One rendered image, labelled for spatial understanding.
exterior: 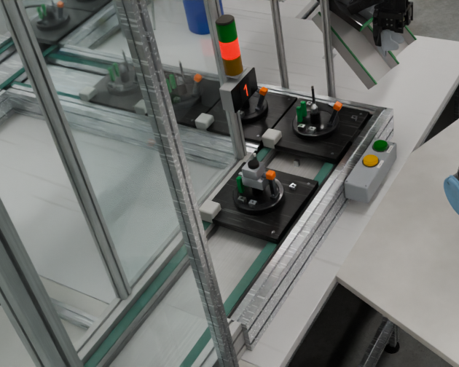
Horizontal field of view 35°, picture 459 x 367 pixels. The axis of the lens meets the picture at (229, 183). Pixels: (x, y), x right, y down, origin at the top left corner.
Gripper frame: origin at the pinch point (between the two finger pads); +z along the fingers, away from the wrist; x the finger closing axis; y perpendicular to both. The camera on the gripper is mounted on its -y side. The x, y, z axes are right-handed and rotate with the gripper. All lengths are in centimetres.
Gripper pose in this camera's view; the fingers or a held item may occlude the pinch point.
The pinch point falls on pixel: (382, 52)
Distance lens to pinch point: 200.7
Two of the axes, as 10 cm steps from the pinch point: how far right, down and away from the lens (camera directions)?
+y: 8.4, 2.4, -4.8
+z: 1.6, 7.5, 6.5
